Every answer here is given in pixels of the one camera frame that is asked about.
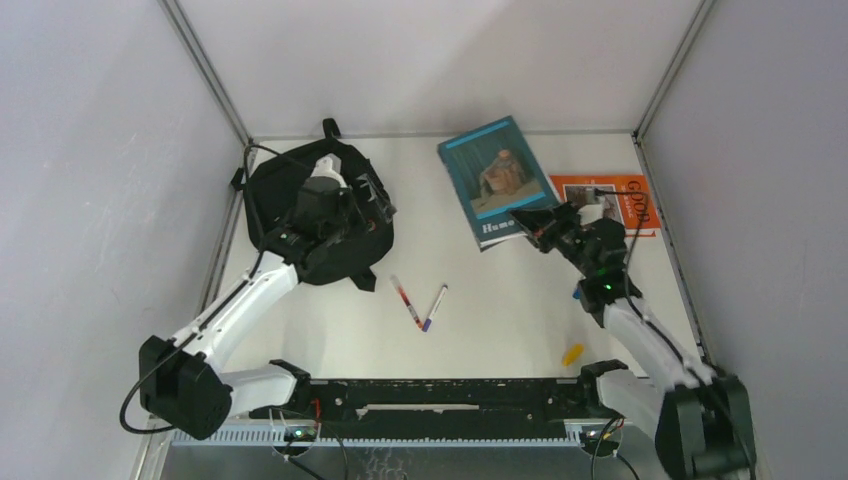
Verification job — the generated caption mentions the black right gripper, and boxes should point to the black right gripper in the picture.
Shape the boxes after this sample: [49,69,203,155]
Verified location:
[508,199,597,278]

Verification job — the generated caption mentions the teal hardcover book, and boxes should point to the teal hardcover book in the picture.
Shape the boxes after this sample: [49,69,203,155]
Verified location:
[437,116,560,251]

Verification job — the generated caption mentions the black backpack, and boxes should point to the black backpack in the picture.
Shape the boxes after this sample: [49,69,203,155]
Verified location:
[230,118,397,292]

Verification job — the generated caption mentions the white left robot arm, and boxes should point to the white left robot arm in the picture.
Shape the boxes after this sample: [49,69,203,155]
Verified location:
[118,153,395,439]

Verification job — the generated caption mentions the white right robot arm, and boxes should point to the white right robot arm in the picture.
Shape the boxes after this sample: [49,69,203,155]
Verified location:
[509,202,758,479]

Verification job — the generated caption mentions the red marker pen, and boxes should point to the red marker pen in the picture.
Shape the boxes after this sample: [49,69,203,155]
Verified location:
[390,275,424,330]

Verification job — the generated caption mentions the orange book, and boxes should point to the orange book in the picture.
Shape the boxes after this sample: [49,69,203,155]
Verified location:
[550,175,661,238]

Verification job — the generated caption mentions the purple marker pen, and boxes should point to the purple marker pen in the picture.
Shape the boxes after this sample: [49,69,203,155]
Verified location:
[422,284,449,332]

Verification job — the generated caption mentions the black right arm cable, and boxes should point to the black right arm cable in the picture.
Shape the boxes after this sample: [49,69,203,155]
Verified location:
[582,188,757,480]

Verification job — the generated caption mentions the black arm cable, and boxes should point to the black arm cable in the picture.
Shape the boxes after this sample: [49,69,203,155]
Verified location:
[119,144,346,439]
[582,188,757,480]

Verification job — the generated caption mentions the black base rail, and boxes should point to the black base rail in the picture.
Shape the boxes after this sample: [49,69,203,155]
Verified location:
[261,360,634,442]

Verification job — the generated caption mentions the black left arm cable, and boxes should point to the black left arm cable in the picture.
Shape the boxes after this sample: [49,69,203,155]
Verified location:
[119,144,346,439]

